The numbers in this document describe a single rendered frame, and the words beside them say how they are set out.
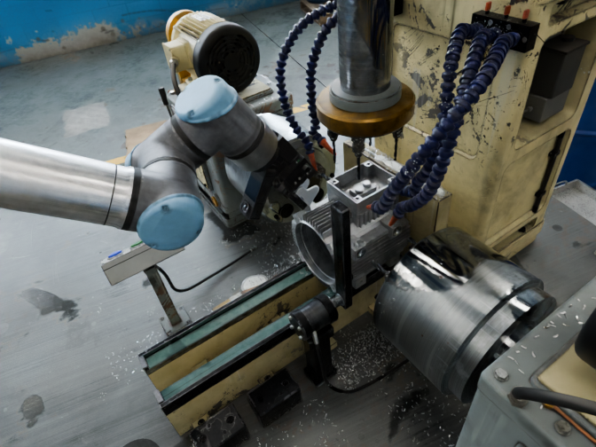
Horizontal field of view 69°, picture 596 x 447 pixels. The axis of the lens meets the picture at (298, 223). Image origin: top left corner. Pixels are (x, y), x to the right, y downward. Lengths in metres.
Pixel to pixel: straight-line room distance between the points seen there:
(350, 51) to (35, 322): 1.07
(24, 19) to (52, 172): 5.73
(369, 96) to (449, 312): 0.38
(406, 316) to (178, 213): 0.40
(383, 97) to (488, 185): 0.31
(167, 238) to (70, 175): 0.14
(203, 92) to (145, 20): 5.59
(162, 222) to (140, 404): 0.58
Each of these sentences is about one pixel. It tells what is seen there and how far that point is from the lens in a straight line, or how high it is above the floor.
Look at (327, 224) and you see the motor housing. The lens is 0.89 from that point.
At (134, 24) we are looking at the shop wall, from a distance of 6.28.
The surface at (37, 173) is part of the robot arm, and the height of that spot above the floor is 1.43.
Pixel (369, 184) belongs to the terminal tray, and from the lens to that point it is 0.94.
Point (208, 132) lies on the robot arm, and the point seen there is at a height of 1.37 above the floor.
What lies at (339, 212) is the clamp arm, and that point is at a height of 1.25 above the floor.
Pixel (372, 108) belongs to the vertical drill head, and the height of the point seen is 1.34.
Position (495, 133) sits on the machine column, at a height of 1.25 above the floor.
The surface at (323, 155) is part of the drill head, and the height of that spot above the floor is 1.09.
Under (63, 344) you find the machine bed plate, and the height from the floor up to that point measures 0.80.
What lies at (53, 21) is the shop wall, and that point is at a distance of 6.28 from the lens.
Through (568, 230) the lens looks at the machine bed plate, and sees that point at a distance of 1.44.
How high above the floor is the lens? 1.70
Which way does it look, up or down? 42 degrees down
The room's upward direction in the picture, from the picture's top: 8 degrees counter-clockwise
